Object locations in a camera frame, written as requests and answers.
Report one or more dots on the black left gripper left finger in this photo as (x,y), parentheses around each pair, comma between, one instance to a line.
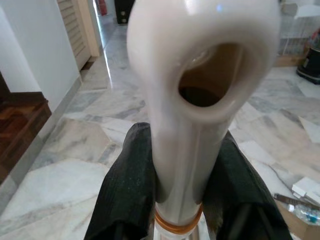
(127,190)

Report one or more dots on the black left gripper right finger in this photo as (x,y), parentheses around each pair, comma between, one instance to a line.
(240,195)

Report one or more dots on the brown cardboard box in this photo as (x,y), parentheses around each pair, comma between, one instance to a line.
(297,227)

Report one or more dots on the clear plastic bottle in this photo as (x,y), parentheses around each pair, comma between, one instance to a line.
(303,212)

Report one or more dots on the small white box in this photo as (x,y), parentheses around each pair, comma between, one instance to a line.
(306,187)

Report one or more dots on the brown wooden stair step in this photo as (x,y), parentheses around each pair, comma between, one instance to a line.
(17,120)

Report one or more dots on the black round appliance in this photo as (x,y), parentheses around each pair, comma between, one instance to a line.
(311,62)

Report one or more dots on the cream louvred door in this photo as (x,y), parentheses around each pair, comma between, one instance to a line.
(75,30)

